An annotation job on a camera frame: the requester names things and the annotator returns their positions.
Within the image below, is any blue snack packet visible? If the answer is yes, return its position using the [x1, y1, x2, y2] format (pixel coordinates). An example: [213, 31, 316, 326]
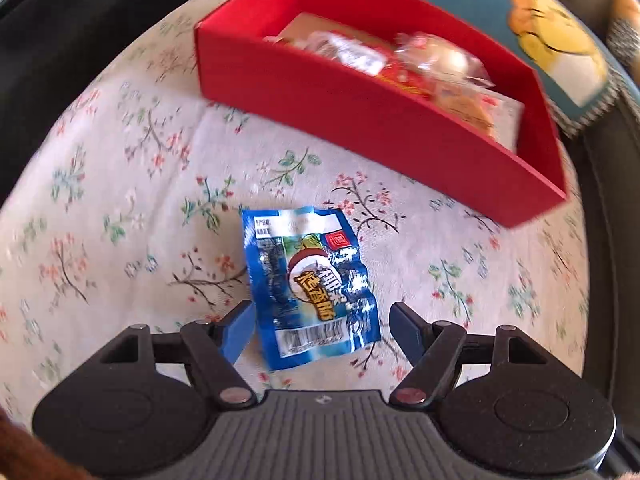
[242, 206, 381, 370]

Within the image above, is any meat floss cake packet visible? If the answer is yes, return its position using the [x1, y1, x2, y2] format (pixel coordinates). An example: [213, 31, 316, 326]
[432, 81, 504, 138]

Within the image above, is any steamed cake clear packet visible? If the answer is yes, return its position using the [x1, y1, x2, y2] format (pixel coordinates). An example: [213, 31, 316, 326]
[395, 32, 495, 88]

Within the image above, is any white Kaprons snack packet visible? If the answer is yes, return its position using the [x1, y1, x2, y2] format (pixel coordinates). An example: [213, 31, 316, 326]
[264, 32, 388, 77]

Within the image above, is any white silver snack bag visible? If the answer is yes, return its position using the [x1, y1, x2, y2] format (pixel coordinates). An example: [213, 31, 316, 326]
[494, 96, 524, 153]

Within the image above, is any red Trolli candy bag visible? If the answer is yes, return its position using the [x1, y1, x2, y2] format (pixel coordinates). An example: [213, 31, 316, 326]
[375, 53, 432, 100]

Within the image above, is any floral tablecloth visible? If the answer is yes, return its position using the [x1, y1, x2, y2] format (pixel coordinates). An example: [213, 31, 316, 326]
[1, 0, 589, 425]

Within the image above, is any red cardboard box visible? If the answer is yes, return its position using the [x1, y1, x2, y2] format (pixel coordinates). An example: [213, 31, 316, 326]
[194, 0, 566, 228]

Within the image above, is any blue lion sofa cover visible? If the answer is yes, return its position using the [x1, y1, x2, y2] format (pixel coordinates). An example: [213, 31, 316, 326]
[426, 0, 618, 138]

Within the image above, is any black side table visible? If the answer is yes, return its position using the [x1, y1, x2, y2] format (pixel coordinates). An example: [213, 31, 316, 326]
[1, 0, 186, 196]

